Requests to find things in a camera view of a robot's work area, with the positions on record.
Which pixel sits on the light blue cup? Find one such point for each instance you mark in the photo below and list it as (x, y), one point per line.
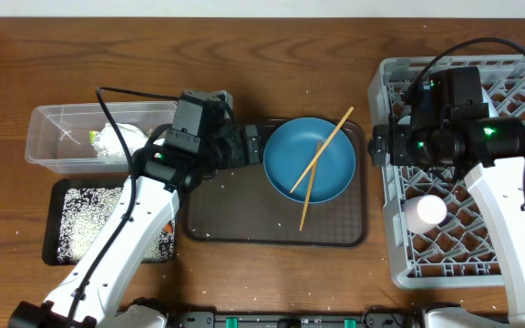
(404, 120)

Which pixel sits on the wooden chopstick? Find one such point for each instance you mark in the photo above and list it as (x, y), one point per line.
(321, 150)
(309, 188)

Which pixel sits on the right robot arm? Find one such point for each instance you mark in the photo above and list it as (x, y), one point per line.
(499, 193)

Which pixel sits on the dark blue plate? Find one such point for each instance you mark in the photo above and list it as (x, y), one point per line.
(292, 147)

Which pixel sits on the light blue rice bowl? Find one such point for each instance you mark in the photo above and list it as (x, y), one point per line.
(486, 98)

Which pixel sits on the upper wooden chopstick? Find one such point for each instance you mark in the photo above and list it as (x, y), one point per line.
(321, 150)

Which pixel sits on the clear plastic bin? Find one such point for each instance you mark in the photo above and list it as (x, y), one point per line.
(58, 135)

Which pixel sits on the lower wooden chopstick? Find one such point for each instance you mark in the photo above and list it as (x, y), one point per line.
(309, 188)

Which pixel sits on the orange carrot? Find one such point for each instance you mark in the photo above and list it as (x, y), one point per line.
(169, 228)

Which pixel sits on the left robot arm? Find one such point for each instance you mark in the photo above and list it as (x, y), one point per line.
(90, 295)

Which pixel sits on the grey dishwasher rack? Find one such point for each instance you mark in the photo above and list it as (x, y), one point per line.
(459, 252)

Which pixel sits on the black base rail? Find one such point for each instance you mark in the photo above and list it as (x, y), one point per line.
(290, 320)

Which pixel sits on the spilled white rice pile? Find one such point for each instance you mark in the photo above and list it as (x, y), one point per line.
(85, 212)

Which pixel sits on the foil yellow snack wrapper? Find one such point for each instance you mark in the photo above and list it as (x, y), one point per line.
(92, 137)

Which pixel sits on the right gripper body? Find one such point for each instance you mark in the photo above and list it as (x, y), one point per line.
(415, 148)

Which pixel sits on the white napkin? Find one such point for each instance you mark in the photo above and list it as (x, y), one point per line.
(108, 146)

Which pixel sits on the brown serving tray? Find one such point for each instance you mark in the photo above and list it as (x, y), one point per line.
(241, 205)

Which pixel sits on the white pink cup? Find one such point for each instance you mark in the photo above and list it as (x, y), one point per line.
(424, 213)

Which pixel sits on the black plastic tray bin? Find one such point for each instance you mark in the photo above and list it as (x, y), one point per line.
(55, 206)

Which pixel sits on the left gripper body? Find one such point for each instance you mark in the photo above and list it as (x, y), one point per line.
(224, 150)

